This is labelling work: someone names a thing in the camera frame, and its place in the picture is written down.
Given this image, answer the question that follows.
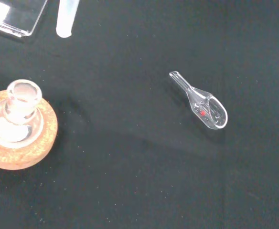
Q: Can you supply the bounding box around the clear glass weighing funnel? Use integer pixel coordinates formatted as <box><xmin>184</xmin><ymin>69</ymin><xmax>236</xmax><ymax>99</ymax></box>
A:
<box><xmin>169</xmin><ymin>70</ymin><xmax>228</xmax><ymax>131</ymax></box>

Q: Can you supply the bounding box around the black bench cloth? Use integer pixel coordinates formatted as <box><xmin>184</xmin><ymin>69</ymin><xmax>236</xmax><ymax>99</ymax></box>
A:
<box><xmin>0</xmin><ymin>0</ymin><xmax>279</xmax><ymax>229</ymax></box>

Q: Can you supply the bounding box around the clear acrylic funnel stand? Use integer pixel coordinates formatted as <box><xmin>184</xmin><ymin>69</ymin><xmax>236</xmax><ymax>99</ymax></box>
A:
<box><xmin>0</xmin><ymin>0</ymin><xmax>48</xmax><ymax>38</ymax></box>

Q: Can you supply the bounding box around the cork ring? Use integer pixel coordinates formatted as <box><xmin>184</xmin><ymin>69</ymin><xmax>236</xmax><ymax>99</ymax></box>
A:
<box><xmin>0</xmin><ymin>90</ymin><xmax>59</xmax><ymax>171</ymax></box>

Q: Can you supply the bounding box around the round-bottom glass flask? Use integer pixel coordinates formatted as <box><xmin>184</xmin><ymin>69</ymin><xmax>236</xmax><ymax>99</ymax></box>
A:
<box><xmin>0</xmin><ymin>79</ymin><xmax>45</xmax><ymax>143</ymax></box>

